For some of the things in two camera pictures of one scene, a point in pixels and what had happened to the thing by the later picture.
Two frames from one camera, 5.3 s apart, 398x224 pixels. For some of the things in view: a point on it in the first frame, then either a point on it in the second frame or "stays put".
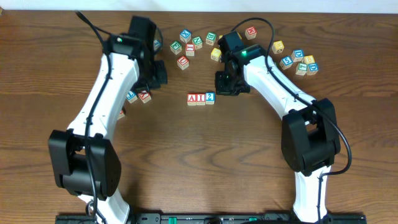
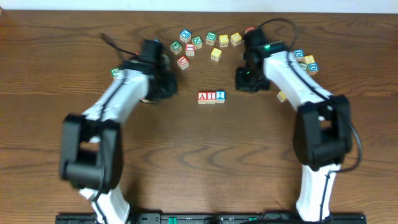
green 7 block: [301, 68] stays put
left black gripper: [156, 78] → [168, 86]
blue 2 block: [210, 98] → [220, 96]
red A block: [191, 99] → [202, 98]
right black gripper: [232, 88] → [249, 82]
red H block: [189, 49] stays put
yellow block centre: [216, 54] stays put
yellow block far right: [309, 59] stays put
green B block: [211, 38] stays put
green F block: [176, 47] stays put
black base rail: [189, 218] stays put
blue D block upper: [297, 55] stays put
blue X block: [185, 35] stays put
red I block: [201, 99] → [211, 97]
